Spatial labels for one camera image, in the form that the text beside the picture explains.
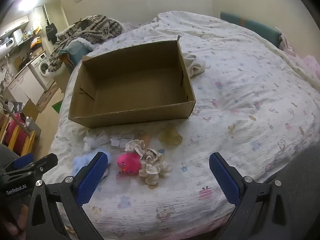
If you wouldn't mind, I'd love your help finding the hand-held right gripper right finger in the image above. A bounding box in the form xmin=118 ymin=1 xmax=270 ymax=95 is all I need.
xmin=209 ymin=152 xmax=304 ymax=240

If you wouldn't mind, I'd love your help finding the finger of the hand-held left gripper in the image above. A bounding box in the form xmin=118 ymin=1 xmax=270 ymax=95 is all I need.
xmin=12 ymin=153 xmax=35 ymax=170
xmin=5 ymin=153 xmax=59 ymax=178

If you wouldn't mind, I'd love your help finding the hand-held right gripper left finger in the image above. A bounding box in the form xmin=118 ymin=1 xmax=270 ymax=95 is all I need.
xmin=25 ymin=151 xmax=108 ymax=240

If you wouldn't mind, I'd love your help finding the light blue fluffy sock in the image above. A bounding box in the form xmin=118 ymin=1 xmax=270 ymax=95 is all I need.
xmin=71 ymin=149 xmax=112 ymax=180

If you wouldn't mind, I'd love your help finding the white sock with label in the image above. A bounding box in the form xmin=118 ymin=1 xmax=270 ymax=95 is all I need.
xmin=83 ymin=133 xmax=133 ymax=153

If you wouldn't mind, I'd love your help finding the pink round toy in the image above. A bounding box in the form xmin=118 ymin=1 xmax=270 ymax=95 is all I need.
xmin=117 ymin=152 xmax=142 ymax=176

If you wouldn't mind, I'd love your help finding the beige lace cloth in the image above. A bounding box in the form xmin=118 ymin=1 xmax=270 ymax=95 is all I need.
xmin=124 ymin=139 xmax=173 ymax=187

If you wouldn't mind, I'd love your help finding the translucent yellow soft pad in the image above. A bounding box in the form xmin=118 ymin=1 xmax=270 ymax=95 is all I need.
xmin=159 ymin=127 xmax=183 ymax=146

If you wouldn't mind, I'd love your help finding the brown cardboard box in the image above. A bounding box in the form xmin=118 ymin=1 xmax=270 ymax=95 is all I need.
xmin=68 ymin=35 xmax=196 ymax=129

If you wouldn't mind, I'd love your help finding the person's left hand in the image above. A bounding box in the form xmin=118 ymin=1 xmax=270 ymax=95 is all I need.
xmin=0 ymin=204 xmax=28 ymax=238

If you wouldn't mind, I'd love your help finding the yellow wooden rack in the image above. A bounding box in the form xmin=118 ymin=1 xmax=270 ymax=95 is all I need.
xmin=0 ymin=112 xmax=37 ymax=156

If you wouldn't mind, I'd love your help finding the cardboard carton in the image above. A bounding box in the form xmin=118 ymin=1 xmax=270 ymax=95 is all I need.
xmin=22 ymin=98 xmax=40 ymax=121

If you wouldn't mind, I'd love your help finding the patterned floor mat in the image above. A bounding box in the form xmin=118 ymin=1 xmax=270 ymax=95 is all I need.
xmin=37 ymin=83 xmax=60 ymax=113

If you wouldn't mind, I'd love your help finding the white cabinet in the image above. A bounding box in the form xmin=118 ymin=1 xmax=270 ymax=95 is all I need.
xmin=7 ymin=67 xmax=45 ymax=106

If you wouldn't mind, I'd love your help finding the white washing machine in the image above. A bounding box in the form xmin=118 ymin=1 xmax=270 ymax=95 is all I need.
xmin=28 ymin=52 xmax=52 ymax=91

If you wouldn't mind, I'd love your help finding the teal fleece pillow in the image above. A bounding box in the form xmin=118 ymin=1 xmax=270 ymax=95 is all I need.
xmin=59 ymin=38 xmax=94 ymax=71

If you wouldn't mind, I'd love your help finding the cream white cloth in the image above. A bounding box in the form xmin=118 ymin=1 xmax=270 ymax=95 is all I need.
xmin=182 ymin=52 xmax=207 ymax=78

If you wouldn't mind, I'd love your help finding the black hanging bag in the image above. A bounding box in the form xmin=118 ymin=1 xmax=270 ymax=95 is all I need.
xmin=45 ymin=22 xmax=59 ymax=43

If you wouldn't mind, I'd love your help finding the patterned knit blanket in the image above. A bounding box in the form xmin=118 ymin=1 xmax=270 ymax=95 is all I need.
xmin=48 ymin=14 xmax=123 ymax=73

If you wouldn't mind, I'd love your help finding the pink cloth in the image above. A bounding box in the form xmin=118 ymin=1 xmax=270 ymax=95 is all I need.
xmin=279 ymin=33 xmax=320 ymax=85

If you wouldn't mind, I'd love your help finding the teal cushion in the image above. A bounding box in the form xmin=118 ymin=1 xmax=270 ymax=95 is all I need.
xmin=220 ymin=11 xmax=283 ymax=48

